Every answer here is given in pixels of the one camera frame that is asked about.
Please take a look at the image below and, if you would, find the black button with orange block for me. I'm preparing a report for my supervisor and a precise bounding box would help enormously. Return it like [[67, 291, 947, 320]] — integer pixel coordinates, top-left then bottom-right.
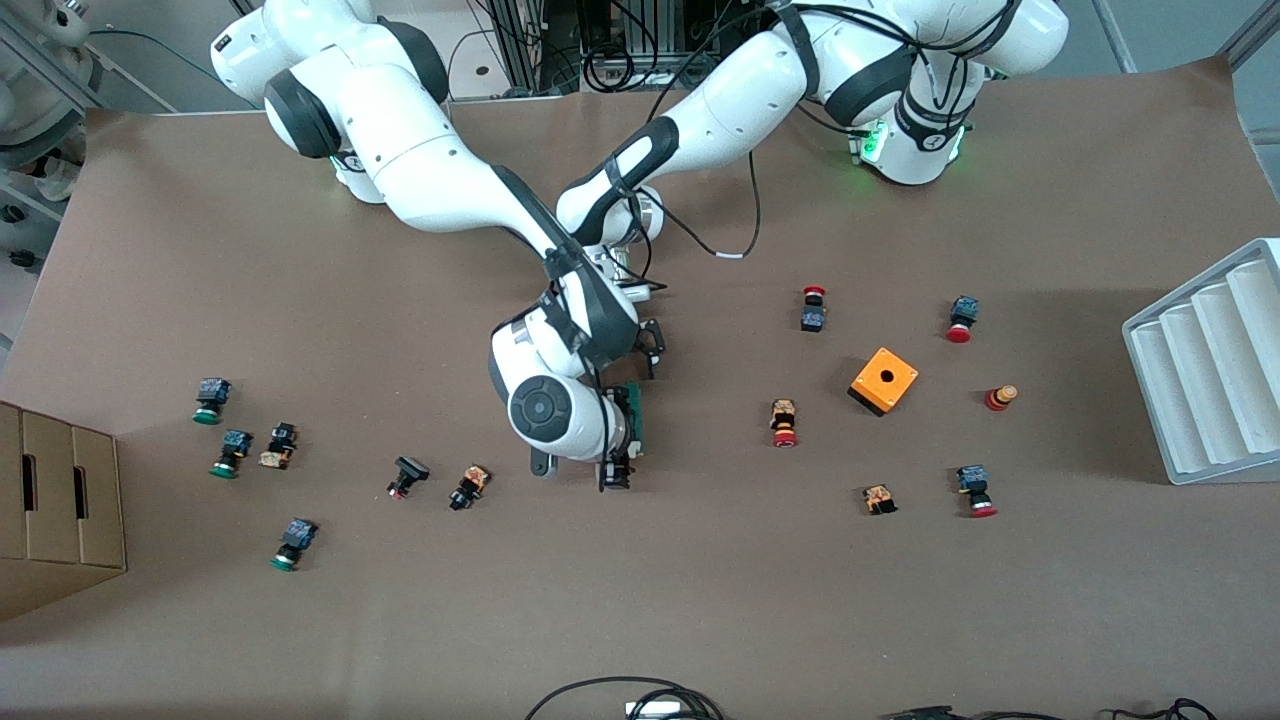
[[448, 463, 492, 513]]

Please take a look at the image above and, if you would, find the black square button red stem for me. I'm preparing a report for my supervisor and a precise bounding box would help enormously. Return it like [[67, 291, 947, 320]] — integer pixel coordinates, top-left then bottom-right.
[[386, 455, 431, 501]]

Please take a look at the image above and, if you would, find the green pushbutton with blue block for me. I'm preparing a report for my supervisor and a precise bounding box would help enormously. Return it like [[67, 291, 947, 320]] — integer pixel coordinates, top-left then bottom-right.
[[192, 377, 233, 426], [269, 517, 319, 573], [209, 429, 254, 480]]

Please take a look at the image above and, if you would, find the white side table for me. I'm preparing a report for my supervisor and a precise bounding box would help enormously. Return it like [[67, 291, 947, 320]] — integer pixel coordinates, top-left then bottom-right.
[[375, 0, 571, 101]]

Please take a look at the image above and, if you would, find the white stepped plastic tray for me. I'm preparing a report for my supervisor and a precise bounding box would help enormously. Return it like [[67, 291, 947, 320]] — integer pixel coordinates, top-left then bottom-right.
[[1121, 237, 1280, 486]]

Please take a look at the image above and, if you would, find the brown cardboard box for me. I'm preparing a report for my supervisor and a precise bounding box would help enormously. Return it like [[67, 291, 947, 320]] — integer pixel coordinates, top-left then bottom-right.
[[0, 400, 128, 623]]

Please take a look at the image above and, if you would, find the grey metal machine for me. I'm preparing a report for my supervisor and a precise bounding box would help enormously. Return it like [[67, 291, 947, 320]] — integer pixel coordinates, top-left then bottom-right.
[[0, 0, 96, 291]]

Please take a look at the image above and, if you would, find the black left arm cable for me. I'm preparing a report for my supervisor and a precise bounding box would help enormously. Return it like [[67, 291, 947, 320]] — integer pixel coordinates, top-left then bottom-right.
[[640, 150, 763, 263]]

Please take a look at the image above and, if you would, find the black looped cable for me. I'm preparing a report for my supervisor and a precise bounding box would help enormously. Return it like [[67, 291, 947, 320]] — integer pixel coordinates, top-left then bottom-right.
[[525, 677, 726, 720]]

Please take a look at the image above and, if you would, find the orange button enclosure box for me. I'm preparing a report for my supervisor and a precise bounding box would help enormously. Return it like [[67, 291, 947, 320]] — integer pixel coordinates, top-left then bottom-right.
[[847, 346, 920, 418]]

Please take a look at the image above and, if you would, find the black coiled cable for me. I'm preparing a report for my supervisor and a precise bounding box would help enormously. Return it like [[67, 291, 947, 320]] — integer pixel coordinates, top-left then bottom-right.
[[583, 45, 636, 93]]

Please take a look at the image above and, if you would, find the aluminium frame rack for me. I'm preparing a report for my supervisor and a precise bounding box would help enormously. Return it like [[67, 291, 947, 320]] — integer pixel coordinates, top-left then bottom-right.
[[490, 0, 781, 93]]

